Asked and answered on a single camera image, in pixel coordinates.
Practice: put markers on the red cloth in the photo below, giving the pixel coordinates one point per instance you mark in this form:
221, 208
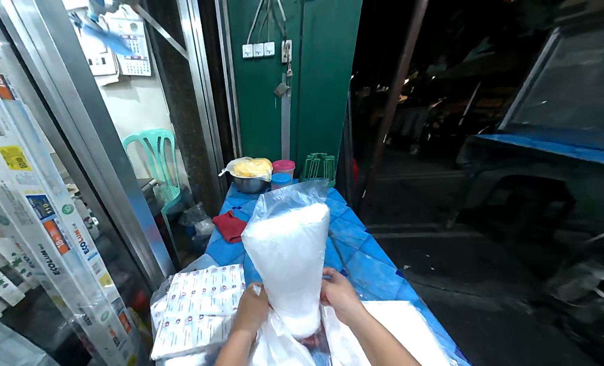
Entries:
229, 227

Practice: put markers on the person's right fingers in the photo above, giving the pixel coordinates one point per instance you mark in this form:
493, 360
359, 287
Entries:
331, 279

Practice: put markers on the metal bowl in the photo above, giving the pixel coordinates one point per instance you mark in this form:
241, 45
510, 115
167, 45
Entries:
249, 186

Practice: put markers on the person's left hand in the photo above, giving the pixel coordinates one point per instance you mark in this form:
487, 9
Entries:
252, 311

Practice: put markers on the large grey padlock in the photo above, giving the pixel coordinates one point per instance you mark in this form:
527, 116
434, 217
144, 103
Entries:
281, 90

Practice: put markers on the teal plastic chair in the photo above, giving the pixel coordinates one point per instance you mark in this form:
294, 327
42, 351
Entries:
155, 140

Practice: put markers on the person's left forearm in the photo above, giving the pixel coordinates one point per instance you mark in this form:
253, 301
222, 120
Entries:
236, 350

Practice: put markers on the blue fan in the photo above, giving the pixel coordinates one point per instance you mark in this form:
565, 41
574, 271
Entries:
106, 38

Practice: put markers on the white wall switch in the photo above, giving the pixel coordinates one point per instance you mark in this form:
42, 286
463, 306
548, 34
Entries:
247, 51
269, 49
258, 50

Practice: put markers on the yellow bundle in clear plastic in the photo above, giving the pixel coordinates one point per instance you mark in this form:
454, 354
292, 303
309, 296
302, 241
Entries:
252, 167

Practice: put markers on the blue patterned tablecloth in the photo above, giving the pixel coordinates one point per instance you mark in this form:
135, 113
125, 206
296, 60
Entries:
360, 249

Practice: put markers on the pink-lidded container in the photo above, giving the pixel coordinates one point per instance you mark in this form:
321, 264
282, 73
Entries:
284, 166

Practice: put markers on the parked motorcycle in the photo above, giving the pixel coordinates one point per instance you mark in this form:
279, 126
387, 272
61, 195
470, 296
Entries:
594, 284

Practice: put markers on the wall calendar with dates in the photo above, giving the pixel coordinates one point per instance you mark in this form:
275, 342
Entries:
133, 51

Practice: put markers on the person's right hand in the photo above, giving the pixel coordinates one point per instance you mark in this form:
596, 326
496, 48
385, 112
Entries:
343, 299

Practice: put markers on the green metal door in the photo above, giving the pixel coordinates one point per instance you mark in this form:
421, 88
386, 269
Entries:
324, 86

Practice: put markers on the bundle of printed tube boxes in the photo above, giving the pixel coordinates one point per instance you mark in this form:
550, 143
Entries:
52, 213

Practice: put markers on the person's left fingers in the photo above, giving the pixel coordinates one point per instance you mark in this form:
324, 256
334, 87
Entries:
259, 289

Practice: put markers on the rusty metal pole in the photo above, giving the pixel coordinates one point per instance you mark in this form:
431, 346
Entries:
394, 101

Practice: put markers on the stack of white printed packets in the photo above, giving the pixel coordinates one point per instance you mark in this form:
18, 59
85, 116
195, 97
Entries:
200, 310

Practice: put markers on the narrow metal door frame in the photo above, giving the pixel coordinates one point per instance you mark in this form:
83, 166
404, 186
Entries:
202, 76

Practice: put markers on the clear bag with white contents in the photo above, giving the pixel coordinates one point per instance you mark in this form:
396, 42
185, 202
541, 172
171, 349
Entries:
291, 254

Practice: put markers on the clear plastic bag of items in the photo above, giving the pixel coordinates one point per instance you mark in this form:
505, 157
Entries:
198, 222

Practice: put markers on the blue-lidded container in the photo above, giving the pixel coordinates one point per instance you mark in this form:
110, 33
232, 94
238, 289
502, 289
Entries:
281, 180

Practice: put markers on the wide metal door frame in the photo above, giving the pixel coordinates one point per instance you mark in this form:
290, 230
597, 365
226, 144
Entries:
93, 152

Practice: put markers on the white plastic carrier bag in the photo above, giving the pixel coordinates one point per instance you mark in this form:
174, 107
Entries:
277, 345

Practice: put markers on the white flat sheet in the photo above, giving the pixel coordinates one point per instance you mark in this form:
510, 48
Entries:
404, 333

